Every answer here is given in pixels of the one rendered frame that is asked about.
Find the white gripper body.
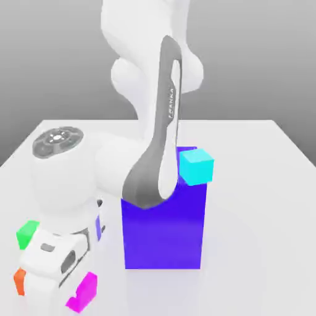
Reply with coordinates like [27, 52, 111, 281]
[23, 269, 79, 316]

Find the small cyan cube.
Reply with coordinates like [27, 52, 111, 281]
[179, 148, 215, 186]

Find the small magenta cube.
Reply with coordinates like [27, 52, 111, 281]
[64, 271, 99, 315]

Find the small orange cube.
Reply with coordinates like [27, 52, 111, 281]
[13, 267, 27, 297]

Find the large blue box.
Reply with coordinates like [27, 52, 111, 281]
[120, 146, 208, 270]

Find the small green cube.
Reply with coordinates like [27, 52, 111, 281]
[15, 220, 41, 251]

